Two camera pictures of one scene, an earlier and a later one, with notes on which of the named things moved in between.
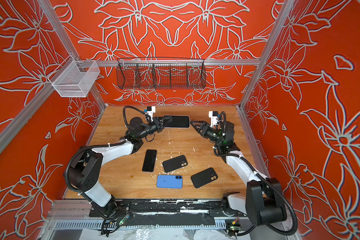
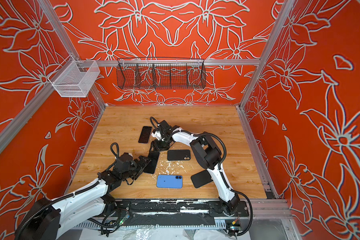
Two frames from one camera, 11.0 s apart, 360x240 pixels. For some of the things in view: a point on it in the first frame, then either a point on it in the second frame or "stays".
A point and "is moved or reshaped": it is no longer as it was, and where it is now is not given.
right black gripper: (205, 127) -> (156, 147)
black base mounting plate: (198, 208) stays
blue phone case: (169, 181) stays
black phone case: (204, 177) stays
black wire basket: (160, 73) stays
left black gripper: (156, 123) -> (140, 166)
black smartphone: (150, 158) stays
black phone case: (175, 163) -> (178, 155)
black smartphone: (176, 121) is moved or reshaped
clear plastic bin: (74, 79) stays
